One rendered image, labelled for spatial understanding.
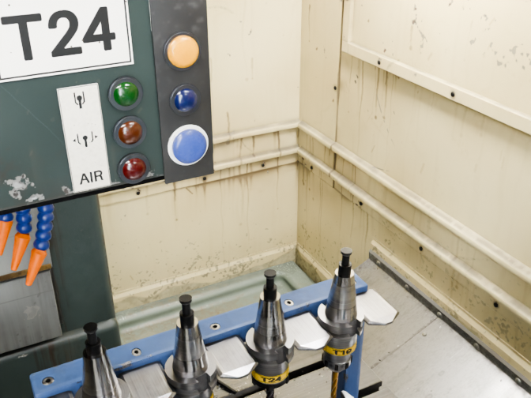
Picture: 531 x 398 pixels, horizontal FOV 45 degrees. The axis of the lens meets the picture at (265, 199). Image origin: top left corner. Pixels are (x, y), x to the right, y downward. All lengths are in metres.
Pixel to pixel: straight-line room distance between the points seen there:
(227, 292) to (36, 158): 1.50
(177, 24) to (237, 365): 0.46
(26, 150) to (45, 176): 0.03
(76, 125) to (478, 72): 0.90
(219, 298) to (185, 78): 1.48
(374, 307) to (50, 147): 0.56
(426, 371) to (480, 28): 0.70
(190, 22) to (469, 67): 0.84
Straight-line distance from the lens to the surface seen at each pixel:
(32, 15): 0.49
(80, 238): 1.35
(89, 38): 0.50
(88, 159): 0.53
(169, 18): 0.51
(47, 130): 0.52
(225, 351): 0.86
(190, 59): 0.52
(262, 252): 2.02
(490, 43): 1.25
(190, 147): 0.54
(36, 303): 1.37
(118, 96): 0.51
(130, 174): 0.54
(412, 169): 1.48
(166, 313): 1.93
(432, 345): 1.49
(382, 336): 1.54
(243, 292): 2.00
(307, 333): 0.88
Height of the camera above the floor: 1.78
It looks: 28 degrees down
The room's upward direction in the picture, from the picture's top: straight up
